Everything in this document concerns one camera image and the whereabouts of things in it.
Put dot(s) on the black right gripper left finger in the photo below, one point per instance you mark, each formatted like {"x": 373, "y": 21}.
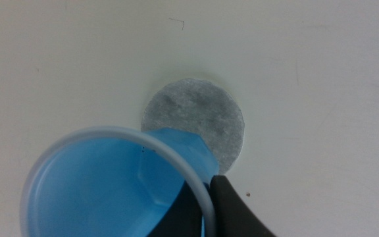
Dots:
{"x": 183, "y": 217}

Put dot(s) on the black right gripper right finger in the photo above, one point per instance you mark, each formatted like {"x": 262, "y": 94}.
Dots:
{"x": 232, "y": 217}

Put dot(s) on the blue plastic cup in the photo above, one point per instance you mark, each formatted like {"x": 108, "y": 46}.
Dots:
{"x": 104, "y": 184}

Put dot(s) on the round grey cup mat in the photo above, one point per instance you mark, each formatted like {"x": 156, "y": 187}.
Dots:
{"x": 196, "y": 108}

